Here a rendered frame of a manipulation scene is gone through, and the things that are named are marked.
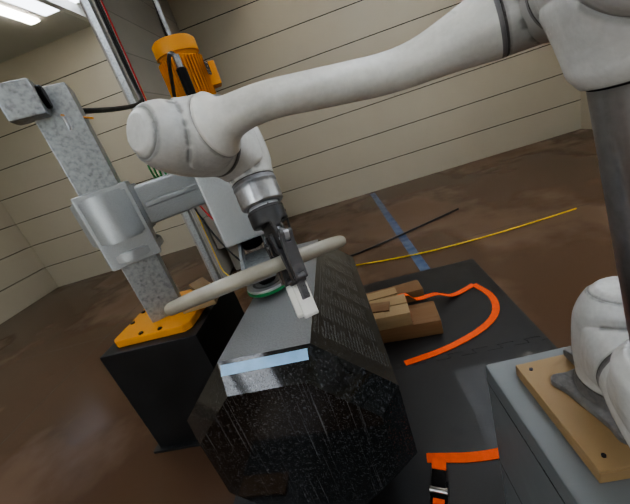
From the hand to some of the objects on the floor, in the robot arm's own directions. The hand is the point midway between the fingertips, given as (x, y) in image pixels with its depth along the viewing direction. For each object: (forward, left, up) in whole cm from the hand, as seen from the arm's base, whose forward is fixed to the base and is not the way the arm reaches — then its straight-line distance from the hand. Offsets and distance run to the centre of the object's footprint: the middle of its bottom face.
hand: (302, 300), depth 66 cm
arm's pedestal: (-56, +14, -124) cm, 136 cm away
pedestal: (+86, -134, -122) cm, 200 cm away
